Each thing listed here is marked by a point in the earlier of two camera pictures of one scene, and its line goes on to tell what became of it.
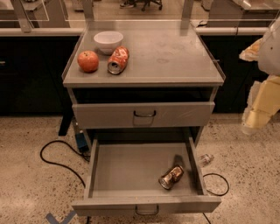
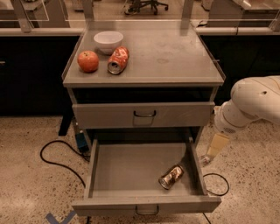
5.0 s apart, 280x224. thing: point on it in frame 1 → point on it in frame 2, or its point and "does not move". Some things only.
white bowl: [107, 41] does not move
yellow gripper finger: [263, 102] → [218, 143]
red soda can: [117, 59] does not move
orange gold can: [171, 178] does not move
